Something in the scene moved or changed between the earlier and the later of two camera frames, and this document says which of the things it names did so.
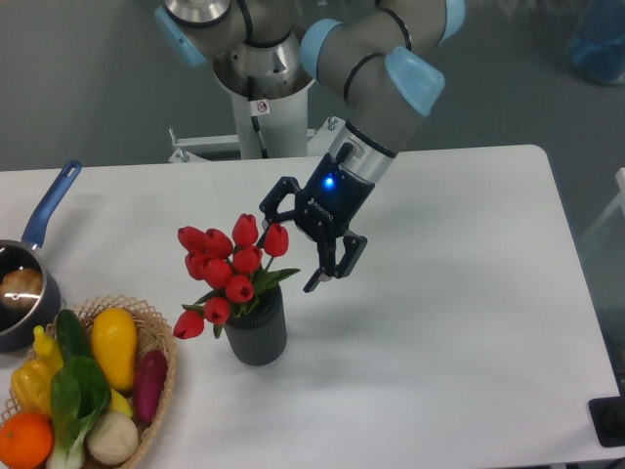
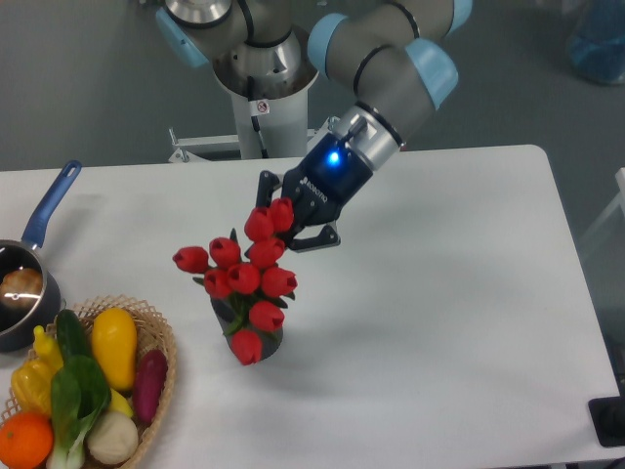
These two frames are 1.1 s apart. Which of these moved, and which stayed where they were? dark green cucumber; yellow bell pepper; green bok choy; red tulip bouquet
Moved: red tulip bouquet
Stayed: green bok choy; yellow bell pepper; dark green cucumber
